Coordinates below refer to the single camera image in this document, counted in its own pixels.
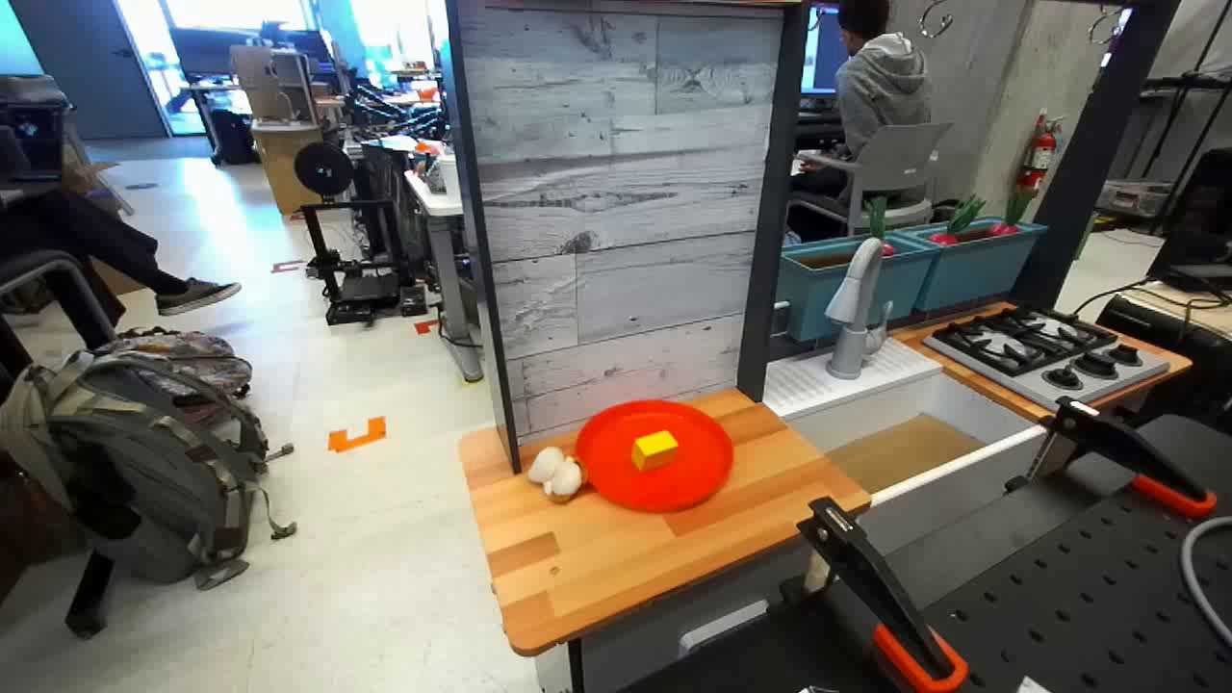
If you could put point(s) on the teal planter box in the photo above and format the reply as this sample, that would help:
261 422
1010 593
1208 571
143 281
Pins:
911 288
982 261

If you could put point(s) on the black toy stove top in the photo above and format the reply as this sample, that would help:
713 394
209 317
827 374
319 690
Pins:
1053 351

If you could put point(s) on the yellow block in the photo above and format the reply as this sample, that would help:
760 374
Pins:
657 449

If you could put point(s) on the person in grey hoodie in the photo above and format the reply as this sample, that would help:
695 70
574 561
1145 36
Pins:
885 82

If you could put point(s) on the white toy sink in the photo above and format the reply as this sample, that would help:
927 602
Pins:
847 386

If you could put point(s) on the black 3D printer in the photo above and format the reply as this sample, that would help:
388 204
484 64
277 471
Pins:
361 276

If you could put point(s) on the grey wood plank backdrop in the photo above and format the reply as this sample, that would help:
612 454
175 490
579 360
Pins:
618 192

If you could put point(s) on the grey workshop desk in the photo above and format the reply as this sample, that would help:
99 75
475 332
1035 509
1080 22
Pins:
446 218

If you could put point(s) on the orange floor tape marker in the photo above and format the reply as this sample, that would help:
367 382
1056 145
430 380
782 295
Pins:
356 436

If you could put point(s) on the grey toy faucet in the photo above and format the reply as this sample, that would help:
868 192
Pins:
858 288

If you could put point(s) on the red fire extinguisher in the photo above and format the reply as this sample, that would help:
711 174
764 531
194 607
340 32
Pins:
1036 155

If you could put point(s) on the black pegboard table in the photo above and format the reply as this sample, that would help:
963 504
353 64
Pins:
1090 602

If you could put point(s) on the black slanted frame beam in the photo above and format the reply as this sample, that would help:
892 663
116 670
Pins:
1090 140

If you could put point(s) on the black frame post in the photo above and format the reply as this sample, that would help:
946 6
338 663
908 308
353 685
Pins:
775 192
478 231

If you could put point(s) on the grey backpack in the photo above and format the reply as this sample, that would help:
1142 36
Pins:
140 449

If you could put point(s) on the grey office chair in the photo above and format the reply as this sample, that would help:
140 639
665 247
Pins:
899 155

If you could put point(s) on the seated person black trousers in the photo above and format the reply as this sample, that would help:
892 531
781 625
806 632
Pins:
77 231

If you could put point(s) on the white plush doll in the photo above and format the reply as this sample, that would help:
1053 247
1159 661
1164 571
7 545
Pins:
555 475

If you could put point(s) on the red round plate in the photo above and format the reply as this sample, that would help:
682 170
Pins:
669 486

